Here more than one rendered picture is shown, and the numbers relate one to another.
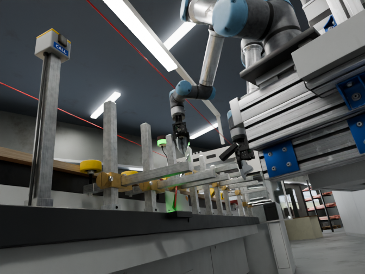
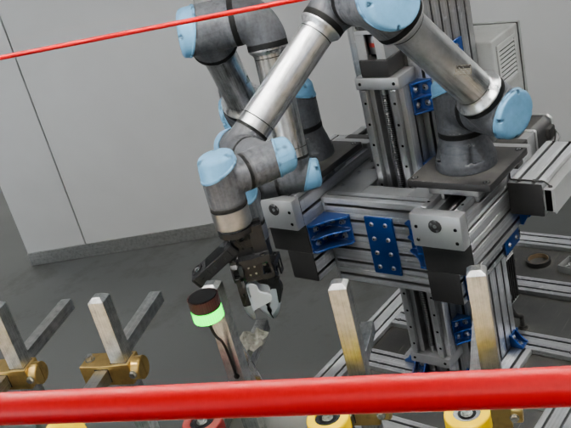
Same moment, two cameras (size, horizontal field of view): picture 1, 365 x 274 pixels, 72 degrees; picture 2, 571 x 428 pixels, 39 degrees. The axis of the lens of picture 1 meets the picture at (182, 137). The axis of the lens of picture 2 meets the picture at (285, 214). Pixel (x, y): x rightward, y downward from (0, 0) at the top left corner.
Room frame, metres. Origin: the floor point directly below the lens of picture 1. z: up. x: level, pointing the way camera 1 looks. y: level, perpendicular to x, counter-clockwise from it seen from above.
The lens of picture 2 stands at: (1.21, 1.48, 1.85)
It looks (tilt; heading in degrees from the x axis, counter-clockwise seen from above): 24 degrees down; 267
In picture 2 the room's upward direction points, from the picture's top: 15 degrees counter-clockwise
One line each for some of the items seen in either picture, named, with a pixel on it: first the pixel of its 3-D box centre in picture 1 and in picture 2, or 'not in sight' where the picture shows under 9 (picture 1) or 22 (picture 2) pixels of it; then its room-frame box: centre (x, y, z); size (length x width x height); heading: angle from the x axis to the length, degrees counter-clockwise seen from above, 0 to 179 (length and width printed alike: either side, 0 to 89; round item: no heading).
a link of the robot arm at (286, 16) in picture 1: (275, 23); (459, 100); (0.64, -0.34, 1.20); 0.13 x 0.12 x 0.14; 110
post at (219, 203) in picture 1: (217, 194); not in sight; (2.00, -0.22, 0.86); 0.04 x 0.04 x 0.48; 67
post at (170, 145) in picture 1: (174, 176); (241, 382); (1.31, 0.07, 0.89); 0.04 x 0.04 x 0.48; 67
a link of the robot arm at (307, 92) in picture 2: not in sight; (293, 101); (0.99, -0.71, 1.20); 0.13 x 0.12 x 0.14; 169
